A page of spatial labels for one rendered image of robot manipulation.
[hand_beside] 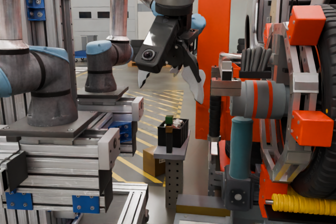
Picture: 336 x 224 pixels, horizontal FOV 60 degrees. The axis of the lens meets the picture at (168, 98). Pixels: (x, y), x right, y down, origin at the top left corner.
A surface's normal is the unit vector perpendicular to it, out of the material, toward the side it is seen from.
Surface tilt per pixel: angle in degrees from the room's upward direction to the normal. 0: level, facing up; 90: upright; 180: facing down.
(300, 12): 35
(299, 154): 90
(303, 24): 125
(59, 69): 90
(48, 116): 72
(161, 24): 49
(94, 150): 90
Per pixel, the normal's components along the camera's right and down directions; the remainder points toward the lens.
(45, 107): 0.03, -0.08
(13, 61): 0.71, 0.24
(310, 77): -0.11, -0.54
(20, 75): 0.88, 0.20
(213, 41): -0.14, 0.22
